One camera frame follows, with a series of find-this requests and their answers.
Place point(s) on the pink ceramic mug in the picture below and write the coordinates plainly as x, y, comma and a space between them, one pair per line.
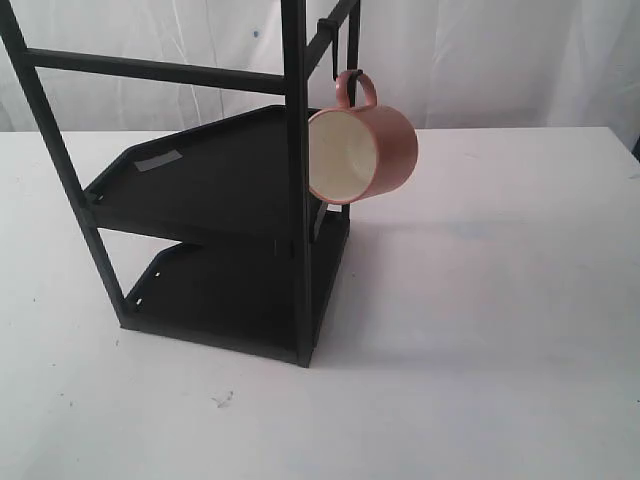
359, 149

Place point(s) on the black metal shelf rack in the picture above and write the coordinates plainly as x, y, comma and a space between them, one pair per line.
225, 246

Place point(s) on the grey tape strip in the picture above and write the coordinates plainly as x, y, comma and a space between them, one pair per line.
157, 161

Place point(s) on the black metal hook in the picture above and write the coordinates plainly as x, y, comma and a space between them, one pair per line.
327, 37

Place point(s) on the white backdrop cloth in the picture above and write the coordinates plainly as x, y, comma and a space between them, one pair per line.
444, 64

